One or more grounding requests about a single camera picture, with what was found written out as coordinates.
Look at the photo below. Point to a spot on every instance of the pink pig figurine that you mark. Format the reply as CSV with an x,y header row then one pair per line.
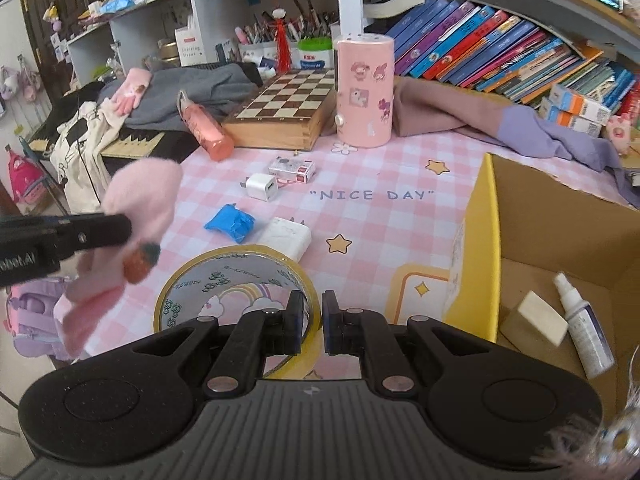
x,y
617,131

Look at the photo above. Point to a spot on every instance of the pink bottle lying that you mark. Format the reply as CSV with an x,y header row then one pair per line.
x,y
205,129

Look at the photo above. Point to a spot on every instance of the pink backpack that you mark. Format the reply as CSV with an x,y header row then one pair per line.
x,y
26,179

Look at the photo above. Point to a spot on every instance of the pink checkered tablecloth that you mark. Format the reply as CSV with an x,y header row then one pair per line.
x,y
382,222

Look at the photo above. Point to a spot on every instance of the blue tissue packet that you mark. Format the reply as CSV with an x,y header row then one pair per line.
x,y
233,222

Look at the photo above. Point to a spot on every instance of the orange white medicine box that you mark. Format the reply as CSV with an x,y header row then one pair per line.
x,y
572,102

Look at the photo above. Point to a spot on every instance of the white spray bottle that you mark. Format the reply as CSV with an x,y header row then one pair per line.
x,y
585,329

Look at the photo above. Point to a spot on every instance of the white shelf unit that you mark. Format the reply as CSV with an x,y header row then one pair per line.
x,y
134,32

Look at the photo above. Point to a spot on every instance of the wooden chess board box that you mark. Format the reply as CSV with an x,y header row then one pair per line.
x,y
288,113

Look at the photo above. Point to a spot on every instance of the row of books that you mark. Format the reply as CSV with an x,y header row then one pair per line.
x,y
473,46

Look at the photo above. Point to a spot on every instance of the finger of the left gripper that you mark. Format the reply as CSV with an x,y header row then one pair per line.
x,y
82,232

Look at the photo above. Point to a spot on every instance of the grey cloth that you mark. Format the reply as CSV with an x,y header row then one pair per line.
x,y
219,91

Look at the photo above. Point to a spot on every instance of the white red small box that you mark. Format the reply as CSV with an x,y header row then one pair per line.
x,y
292,169

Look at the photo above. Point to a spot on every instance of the red tassel ornament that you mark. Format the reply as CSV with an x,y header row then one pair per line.
x,y
279,32

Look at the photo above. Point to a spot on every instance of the yellow tape roll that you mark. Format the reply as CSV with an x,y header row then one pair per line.
x,y
231,281

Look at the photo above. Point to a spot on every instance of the green lid white jar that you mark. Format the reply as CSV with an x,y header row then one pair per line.
x,y
316,53

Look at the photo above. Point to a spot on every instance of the pink sticker cylinder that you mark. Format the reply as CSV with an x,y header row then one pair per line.
x,y
364,84

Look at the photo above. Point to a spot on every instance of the pink fuzzy glove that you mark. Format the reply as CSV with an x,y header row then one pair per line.
x,y
138,206

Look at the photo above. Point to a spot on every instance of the yellow cardboard box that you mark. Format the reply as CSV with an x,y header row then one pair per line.
x,y
522,227

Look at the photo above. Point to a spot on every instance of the pink glove on cloth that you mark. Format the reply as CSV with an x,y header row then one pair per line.
x,y
128,96

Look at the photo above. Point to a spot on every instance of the white tote bag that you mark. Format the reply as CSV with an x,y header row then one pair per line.
x,y
77,154

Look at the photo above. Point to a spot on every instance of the white eraser block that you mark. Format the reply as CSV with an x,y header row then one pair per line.
x,y
534,327

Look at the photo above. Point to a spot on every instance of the small white charger cube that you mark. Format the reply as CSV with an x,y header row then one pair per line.
x,y
262,187

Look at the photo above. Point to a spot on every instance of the mauve purple cloth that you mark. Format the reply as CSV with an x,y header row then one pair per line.
x,y
427,106

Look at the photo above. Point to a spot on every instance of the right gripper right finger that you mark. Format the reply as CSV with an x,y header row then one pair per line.
x,y
367,335

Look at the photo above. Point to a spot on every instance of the large white charger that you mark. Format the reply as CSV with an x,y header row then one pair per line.
x,y
288,237

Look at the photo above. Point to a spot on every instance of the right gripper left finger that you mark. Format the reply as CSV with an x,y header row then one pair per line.
x,y
257,335

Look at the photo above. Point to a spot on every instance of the black keyboard piano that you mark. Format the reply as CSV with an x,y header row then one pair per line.
x,y
133,144

